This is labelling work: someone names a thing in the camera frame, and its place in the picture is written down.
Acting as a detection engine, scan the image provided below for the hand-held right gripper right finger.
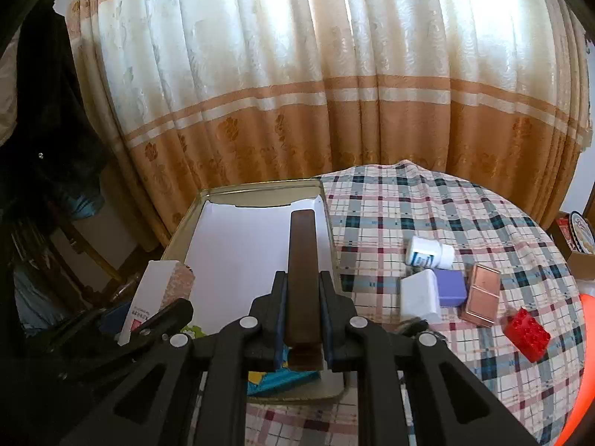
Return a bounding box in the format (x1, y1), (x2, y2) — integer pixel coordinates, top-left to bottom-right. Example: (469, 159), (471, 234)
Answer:
(318, 271), (540, 446)

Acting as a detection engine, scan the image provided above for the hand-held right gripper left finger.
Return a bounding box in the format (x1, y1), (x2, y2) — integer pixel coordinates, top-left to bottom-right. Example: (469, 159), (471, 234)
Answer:
(60, 271), (289, 446)

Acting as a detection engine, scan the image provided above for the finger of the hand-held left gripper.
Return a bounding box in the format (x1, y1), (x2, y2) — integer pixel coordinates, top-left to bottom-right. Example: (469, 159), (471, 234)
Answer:
(116, 297), (194, 358)

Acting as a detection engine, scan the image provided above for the white pink carton box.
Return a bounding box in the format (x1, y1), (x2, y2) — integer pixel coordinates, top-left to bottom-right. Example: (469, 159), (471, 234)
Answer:
(118, 260), (194, 347)

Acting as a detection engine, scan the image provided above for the long brown rectangular bar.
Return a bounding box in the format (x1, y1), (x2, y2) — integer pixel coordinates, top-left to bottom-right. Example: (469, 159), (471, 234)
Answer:
(284, 210), (323, 373)

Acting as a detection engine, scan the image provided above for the white square box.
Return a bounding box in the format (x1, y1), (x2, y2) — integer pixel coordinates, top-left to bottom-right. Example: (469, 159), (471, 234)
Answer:
(400, 269), (442, 325)

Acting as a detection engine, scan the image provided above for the white pill bottle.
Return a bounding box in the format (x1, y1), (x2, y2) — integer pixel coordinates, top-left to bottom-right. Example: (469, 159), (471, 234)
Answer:
(405, 236), (455, 270)

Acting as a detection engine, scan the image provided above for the purple box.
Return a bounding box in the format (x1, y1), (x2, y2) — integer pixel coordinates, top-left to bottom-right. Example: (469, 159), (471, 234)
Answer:
(437, 269), (468, 308)

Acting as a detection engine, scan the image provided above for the rose gold compact case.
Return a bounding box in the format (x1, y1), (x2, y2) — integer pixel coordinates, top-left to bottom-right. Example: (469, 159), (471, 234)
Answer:
(460, 263), (503, 327)

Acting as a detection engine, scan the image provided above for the red building block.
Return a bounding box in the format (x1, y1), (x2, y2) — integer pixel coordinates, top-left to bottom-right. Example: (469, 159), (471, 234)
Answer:
(506, 307), (551, 363)

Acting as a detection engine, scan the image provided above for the blue yellow printed packet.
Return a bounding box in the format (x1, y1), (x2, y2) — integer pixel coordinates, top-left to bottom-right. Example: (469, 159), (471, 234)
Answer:
(247, 358), (324, 398)

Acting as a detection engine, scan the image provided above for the wooden chair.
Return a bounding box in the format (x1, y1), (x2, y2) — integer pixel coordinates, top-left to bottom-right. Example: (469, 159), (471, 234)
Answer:
(46, 214), (142, 310)

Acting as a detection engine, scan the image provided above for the white paper sheet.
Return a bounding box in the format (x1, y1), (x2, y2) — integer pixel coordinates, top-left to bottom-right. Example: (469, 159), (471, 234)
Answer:
(183, 196), (345, 393)

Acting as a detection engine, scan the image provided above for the plaid tablecloth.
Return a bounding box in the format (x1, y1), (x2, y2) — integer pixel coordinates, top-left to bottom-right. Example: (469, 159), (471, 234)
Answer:
(244, 160), (586, 446)

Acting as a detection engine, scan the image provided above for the dark hanging clothing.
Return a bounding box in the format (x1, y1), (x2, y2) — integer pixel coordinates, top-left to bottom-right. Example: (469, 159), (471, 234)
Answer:
(0, 0), (109, 335)

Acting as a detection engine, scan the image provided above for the cream orange curtain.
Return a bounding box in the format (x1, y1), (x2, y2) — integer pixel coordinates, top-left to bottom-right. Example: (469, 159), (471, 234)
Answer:
(65, 0), (595, 252)

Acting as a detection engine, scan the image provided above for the cardboard box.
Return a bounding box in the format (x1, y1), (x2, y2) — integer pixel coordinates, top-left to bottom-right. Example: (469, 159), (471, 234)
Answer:
(553, 211), (595, 271)

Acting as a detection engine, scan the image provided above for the orange plastic item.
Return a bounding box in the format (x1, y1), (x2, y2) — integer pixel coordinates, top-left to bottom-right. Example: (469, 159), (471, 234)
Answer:
(541, 288), (595, 446)

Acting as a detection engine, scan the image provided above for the round printed plate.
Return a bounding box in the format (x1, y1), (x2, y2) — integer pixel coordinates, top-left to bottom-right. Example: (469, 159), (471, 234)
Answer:
(569, 211), (595, 256)

